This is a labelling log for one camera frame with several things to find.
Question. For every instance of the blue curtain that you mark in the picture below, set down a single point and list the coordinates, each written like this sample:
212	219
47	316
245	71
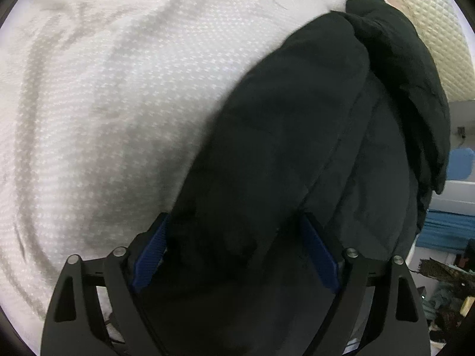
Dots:
449	228

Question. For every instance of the patterned hanging scarf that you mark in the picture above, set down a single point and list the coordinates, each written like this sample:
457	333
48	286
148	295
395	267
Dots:
441	269

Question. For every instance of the black puffer jacket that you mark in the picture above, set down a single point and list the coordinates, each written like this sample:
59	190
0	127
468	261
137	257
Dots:
304	163

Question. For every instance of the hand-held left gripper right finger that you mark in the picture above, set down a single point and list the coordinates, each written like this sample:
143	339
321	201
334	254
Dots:
319	252

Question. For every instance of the quilted cream headboard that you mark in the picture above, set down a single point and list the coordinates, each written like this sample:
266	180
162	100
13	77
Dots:
434	26

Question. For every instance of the wall socket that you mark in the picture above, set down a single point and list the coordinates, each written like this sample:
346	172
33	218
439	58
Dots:
461	131

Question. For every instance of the blue padded chair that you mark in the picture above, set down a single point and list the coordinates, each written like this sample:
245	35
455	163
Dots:
462	165

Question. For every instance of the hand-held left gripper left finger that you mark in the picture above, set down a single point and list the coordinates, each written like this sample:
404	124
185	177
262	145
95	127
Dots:
150	256

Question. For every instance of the bed with light sheet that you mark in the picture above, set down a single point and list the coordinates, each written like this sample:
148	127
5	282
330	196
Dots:
111	100

